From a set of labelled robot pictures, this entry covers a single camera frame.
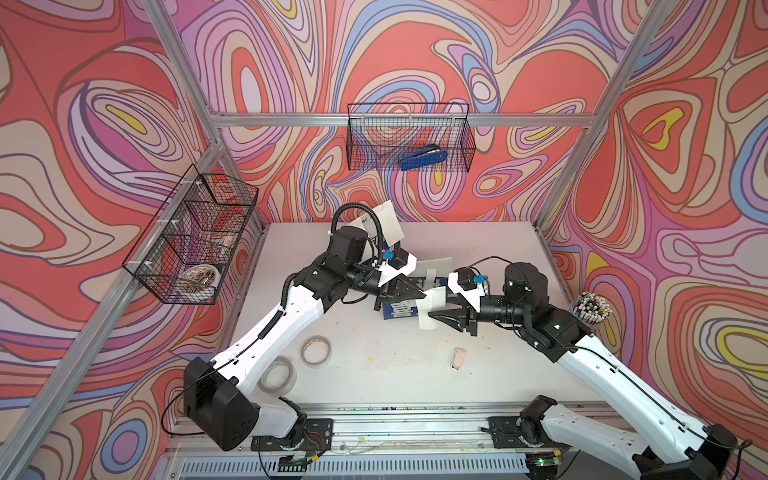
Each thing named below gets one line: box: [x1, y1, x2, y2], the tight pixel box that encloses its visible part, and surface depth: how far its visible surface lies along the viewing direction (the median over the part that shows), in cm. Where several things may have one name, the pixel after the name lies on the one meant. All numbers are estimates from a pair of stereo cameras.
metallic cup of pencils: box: [570, 291, 613, 325], surface depth 78 cm
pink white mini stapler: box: [450, 348, 466, 371], surface depth 85 cm
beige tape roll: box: [300, 335, 332, 369], surface depth 89 cm
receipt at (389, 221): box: [372, 199, 405, 247], surface depth 94 cm
